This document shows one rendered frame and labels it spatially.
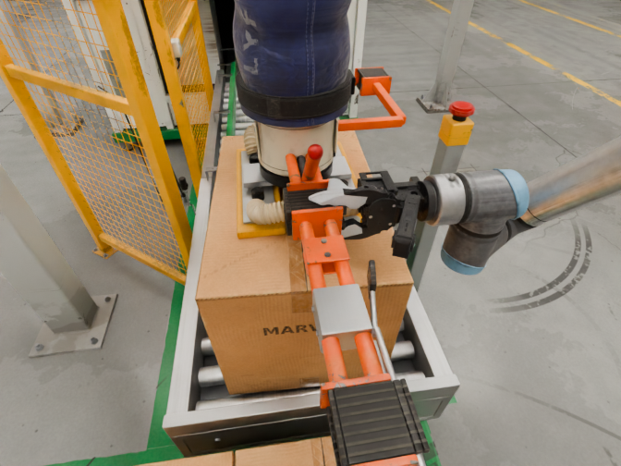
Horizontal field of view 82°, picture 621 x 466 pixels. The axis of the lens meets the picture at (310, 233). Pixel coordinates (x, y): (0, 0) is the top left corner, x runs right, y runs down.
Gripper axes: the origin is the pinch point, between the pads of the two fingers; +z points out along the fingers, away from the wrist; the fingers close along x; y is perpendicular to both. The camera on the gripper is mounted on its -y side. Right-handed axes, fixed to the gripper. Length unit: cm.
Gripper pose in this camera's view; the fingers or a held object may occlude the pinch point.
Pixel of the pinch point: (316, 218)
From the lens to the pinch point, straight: 59.6
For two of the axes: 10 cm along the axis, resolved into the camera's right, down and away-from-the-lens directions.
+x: 0.0, -7.3, -6.8
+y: -1.4, -6.8, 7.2
